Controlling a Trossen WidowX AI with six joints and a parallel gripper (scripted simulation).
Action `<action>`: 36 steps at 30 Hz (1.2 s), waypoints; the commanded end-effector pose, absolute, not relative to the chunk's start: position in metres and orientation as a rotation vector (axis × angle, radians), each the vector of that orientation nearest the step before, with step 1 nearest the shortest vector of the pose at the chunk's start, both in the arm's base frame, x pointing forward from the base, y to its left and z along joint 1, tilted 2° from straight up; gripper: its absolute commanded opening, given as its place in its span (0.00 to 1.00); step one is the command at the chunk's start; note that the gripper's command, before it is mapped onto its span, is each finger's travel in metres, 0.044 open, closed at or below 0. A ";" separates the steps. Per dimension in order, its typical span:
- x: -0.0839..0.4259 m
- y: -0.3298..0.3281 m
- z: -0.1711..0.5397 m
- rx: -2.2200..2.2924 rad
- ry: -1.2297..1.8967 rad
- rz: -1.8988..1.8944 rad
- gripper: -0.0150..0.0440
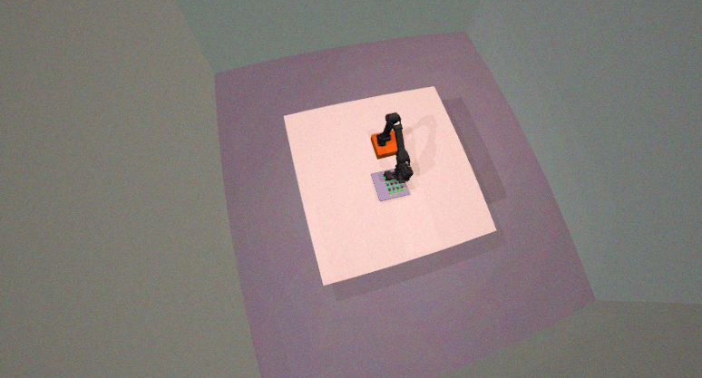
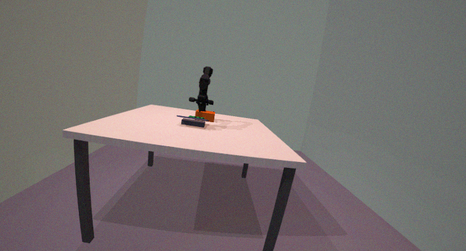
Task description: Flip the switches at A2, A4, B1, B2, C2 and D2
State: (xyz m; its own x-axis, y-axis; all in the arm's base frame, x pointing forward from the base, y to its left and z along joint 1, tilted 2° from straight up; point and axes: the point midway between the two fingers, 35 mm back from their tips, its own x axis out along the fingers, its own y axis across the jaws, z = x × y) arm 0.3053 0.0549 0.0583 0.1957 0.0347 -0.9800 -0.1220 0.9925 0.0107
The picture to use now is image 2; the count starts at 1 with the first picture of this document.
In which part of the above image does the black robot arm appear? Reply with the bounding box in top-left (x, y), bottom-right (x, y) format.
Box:
top-left (197, 66), bottom-right (213, 111)

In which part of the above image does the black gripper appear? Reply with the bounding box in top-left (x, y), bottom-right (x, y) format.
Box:
top-left (189, 91), bottom-right (214, 112)

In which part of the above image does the lavender switch panel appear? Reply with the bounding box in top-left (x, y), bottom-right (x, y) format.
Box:
top-left (176, 115), bottom-right (209, 128)

